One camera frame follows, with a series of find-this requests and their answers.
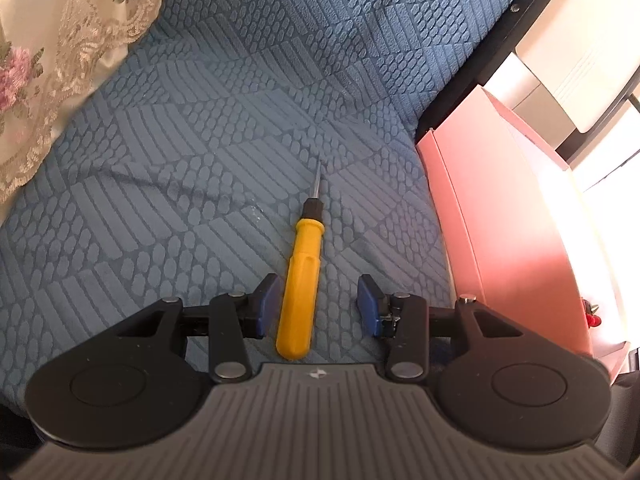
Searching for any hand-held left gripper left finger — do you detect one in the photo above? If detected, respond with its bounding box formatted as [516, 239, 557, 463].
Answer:
[117, 274, 282, 384]

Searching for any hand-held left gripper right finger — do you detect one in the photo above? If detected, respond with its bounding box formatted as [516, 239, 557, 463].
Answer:
[356, 274, 526, 381]

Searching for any yellow screwdriver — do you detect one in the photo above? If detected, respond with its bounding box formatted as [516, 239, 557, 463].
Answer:
[276, 160, 326, 361]

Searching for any pink box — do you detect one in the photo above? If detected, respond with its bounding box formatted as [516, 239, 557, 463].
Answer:
[415, 85, 632, 361]

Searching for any black and red figurine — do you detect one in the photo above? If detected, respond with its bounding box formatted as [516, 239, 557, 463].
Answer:
[584, 297, 604, 329]

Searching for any blue textured sofa cover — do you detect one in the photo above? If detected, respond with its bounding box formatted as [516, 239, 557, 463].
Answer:
[0, 0, 544, 403]

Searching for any floral lace pillow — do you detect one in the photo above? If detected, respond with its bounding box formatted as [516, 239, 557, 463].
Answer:
[0, 0, 174, 206]

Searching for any white cabinet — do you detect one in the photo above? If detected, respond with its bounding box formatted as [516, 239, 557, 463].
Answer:
[482, 0, 640, 196]

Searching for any black sofa frame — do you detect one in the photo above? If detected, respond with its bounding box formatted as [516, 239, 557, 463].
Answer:
[415, 0, 609, 136]

